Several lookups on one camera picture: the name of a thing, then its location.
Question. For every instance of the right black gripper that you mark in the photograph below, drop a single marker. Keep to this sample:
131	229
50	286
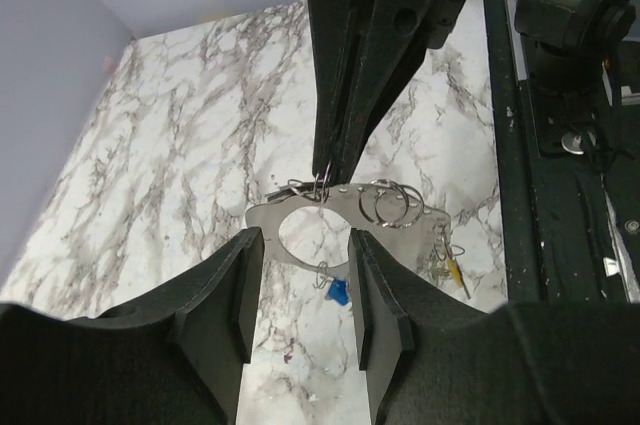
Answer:
365	52

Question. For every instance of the silver key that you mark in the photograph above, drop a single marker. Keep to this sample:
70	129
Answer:
294	187

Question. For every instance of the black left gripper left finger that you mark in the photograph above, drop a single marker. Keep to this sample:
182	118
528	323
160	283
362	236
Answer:
174	355

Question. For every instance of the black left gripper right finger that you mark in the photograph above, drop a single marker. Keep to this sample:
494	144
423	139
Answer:
430	359

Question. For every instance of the blue key tag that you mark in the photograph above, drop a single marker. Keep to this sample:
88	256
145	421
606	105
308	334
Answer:
338	292

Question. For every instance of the yellow key tag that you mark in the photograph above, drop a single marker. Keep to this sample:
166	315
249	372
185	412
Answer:
457	275

